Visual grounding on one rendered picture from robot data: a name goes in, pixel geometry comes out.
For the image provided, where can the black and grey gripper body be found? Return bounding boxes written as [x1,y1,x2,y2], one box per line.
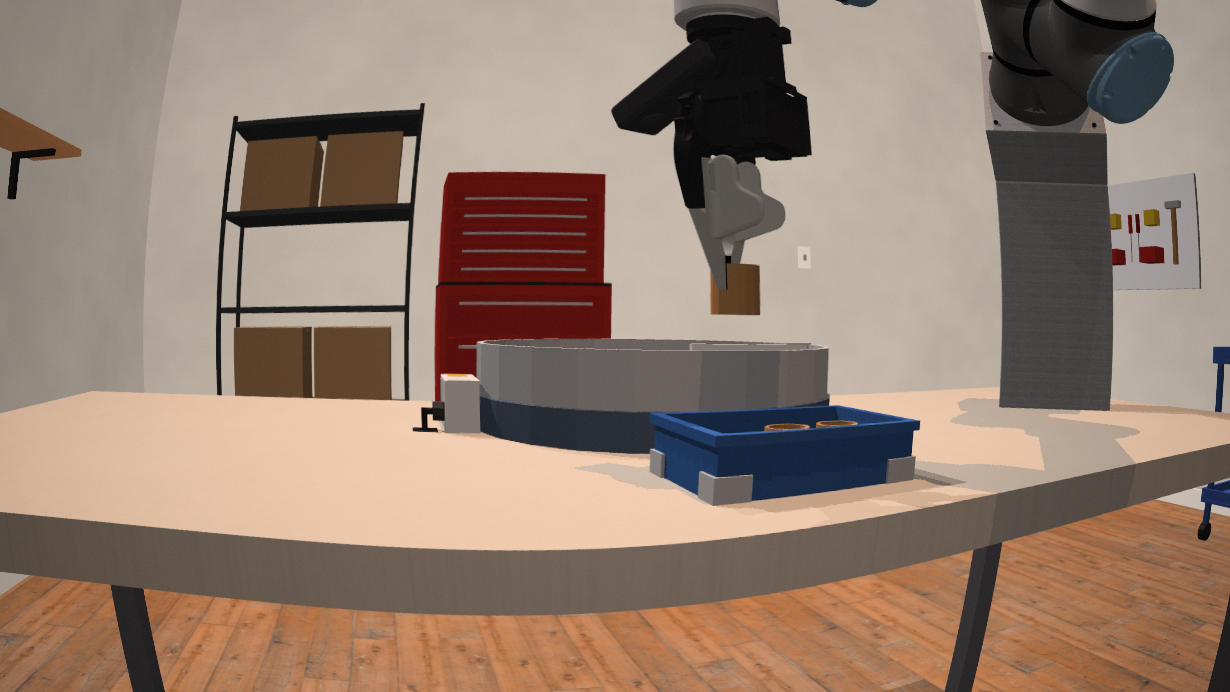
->
[677,14,812,161]

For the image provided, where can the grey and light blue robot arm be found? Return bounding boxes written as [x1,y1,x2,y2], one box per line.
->
[611,0,1173,135]

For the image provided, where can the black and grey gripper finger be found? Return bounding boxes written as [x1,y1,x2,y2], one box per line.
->
[722,154,785,264]
[674,113,765,290]

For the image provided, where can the blue plastic crate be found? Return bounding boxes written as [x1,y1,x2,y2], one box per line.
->
[649,406,920,506]

